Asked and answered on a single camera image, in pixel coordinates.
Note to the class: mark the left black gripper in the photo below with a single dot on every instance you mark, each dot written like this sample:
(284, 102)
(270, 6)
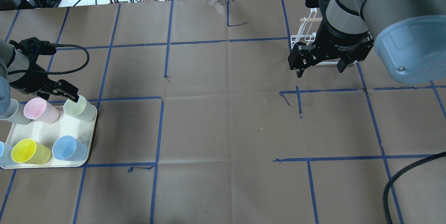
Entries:
(28, 80)

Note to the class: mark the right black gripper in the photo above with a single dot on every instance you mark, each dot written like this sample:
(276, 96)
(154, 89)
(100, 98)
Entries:
(339, 39)

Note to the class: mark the white plastic cup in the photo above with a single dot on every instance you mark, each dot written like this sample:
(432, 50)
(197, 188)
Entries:
(84, 112)

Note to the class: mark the light blue plastic cup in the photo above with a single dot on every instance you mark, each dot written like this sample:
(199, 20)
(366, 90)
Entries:
(69, 148)

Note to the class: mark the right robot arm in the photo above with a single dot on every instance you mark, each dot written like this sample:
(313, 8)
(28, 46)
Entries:
(407, 35)

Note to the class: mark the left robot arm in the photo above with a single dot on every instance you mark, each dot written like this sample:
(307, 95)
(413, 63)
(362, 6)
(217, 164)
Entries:
(12, 59)

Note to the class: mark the pink plastic cup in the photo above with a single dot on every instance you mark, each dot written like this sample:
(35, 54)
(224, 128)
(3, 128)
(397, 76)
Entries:
(41, 110)

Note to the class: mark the grey plastic cup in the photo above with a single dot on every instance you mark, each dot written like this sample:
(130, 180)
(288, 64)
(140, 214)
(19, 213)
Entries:
(15, 113)

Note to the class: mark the yellow plastic cup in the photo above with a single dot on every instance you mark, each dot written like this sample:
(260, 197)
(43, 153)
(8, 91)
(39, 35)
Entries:
(29, 151)

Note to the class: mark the cream plastic tray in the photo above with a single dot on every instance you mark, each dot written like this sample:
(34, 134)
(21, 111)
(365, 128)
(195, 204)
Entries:
(46, 134)

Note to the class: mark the white wire cup rack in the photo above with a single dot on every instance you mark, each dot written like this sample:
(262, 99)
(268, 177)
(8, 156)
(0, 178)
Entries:
(306, 36)

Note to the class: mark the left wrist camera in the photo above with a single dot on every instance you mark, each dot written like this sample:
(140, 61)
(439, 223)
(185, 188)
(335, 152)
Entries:
(34, 47)

